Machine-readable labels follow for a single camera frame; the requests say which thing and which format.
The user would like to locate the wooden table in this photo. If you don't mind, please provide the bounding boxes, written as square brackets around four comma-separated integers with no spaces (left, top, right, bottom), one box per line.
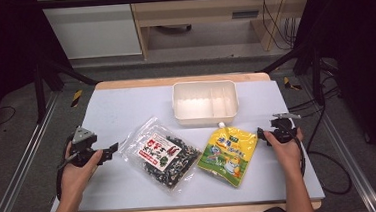
[64,66,324,212]

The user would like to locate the yellow spout pouch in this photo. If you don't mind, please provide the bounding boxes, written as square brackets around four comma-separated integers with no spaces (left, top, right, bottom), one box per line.
[193,119,262,190]

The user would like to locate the white plastic container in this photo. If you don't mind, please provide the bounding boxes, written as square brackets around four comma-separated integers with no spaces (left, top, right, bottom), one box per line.
[169,77,241,129]

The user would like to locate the white cabinet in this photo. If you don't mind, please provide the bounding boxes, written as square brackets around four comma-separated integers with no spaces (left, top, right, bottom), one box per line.
[35,0,143,62]

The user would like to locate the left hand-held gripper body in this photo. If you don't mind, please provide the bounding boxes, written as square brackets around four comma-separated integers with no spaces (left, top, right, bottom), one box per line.
[64,123,114,169]

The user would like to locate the black cables under desk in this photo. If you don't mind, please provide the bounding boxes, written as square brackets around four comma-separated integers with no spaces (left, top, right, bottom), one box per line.
[260,0,302,53]

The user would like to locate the wooden desk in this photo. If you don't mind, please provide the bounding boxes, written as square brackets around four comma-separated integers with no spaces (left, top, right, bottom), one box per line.
[127,0,320,62]

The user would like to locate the black floor cable bundle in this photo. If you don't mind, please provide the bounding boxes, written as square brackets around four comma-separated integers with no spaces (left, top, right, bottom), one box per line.
[283,56,343,121]

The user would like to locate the person's left hand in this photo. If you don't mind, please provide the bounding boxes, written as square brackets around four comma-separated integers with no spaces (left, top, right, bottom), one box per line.
[57,138,107,199]

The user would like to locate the black curtain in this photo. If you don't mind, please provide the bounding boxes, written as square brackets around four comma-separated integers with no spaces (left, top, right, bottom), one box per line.
[288,0,376,182]
[0,0,77,143]

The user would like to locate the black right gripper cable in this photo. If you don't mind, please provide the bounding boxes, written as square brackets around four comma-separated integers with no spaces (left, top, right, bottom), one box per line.
[289,121,355,200]

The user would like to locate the black frame leg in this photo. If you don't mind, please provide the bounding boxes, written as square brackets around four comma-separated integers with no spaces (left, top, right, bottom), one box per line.
[257,40,326,111]
[31,54,102,125]

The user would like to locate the person's right hand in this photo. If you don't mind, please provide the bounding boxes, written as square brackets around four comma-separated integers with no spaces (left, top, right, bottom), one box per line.
[263,127,307,179]

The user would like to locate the aluminium floor rail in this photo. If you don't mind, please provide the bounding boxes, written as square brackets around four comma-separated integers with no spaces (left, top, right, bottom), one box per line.
[297,69,376,212]
[0,90,68,212]

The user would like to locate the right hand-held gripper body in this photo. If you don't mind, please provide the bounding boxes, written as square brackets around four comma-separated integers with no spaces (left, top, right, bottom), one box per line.
[262,111,304,146]

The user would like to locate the thin black floor cable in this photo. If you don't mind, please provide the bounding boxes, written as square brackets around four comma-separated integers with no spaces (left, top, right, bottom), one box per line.
[0,104,18,127]

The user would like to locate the clear bag of dried seaweed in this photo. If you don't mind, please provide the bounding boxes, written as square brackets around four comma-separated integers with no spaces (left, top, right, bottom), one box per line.
[116,113,205,199]

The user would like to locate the yellow black floor tape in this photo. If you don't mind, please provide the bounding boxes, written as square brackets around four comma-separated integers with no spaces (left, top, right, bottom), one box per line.
[282,75,303,93]
[70,88,85,109]

